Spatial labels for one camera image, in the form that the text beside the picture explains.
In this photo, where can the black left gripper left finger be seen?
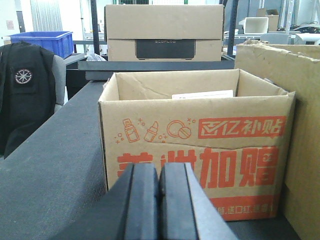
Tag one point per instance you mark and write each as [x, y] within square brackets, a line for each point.
[130, 207]

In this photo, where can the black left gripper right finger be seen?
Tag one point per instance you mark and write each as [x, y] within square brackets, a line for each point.
[186, 213]

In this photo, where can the cardboard box red print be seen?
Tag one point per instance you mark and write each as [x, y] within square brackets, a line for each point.
[237, 146]

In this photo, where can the large plain cardboard box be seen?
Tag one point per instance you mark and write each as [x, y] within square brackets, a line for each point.
[295, 68]

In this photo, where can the white paper label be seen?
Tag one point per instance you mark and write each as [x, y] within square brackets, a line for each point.
[204, 95]

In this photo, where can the black jacket with patch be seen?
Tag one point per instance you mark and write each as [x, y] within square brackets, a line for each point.
[27, 92]

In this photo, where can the closed cardboard box black label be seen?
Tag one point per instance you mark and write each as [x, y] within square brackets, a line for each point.
[163, 33]

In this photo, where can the blue plastic crate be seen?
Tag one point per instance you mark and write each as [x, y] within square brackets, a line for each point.
[58, 42]

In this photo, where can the grey background chair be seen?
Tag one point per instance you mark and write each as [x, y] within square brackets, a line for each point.
[275, 38]

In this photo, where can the white open box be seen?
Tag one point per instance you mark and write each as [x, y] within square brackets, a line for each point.
[255, 25]

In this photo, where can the small background cardboard box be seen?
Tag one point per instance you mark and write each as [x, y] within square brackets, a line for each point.
[272, 15]

